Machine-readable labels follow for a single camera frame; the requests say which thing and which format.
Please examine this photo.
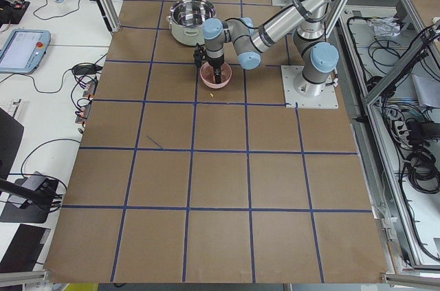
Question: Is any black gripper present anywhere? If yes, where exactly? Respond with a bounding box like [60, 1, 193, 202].
[193, 43, 225, 84]

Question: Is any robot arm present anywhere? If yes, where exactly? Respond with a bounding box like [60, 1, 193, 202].
[194, 0, 339, 97]

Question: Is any pale green cooking pot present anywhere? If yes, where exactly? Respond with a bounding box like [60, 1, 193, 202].
[167, 0, 217, 47]

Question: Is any pink bowl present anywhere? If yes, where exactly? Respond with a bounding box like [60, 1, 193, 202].
[199, 63, 232, 89]

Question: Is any crumpled white paper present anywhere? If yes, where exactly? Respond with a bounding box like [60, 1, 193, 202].
[368, 17, 401, 37]

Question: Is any teach pendant tablet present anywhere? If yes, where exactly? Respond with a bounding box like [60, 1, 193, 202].
[0, 29, 51, 74]

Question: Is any black laptop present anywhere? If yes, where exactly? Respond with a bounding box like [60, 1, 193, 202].
[1, 224, 50, 273]

